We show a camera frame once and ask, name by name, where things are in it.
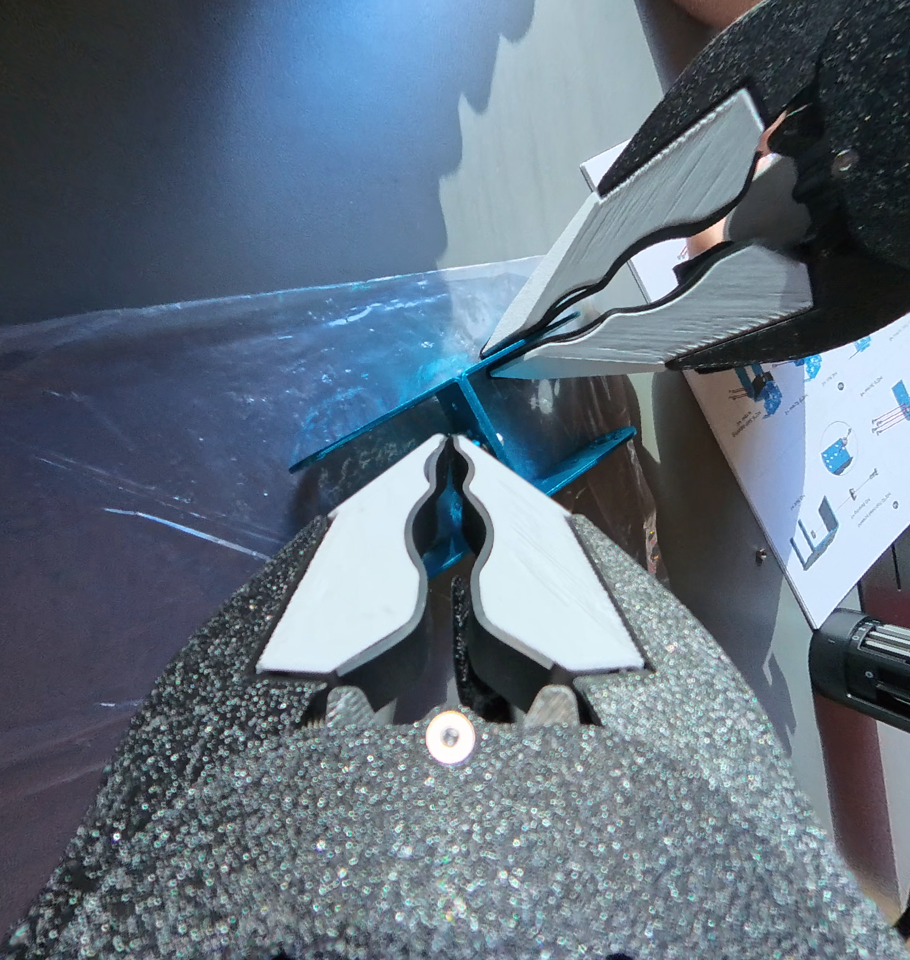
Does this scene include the person's left hand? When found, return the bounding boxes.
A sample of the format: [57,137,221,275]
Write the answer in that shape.
[673,0,764,34]

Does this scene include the black ribbed handle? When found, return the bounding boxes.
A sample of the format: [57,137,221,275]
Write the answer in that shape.
[808,608,910,739]

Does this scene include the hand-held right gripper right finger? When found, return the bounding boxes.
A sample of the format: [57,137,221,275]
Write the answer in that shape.
[455,435,647,676]

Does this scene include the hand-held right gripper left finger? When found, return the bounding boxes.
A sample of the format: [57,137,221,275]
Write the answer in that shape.
[257,435,453,679]

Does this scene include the large clear plastic bag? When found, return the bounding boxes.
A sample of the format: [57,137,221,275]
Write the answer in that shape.
[0,255,666,901]

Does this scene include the red cylindrical container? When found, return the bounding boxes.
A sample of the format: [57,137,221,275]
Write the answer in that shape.
[815,578,910,924]

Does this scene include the blue metal bracket assembly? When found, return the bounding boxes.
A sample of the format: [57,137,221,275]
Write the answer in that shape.
[287,353,639,583]

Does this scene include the white instruction sheet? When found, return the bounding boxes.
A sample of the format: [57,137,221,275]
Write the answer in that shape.
[580,143,910,631]

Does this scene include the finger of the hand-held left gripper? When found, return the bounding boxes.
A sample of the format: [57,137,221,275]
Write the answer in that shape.
[482,87,768,361]
[493,240,819,381]

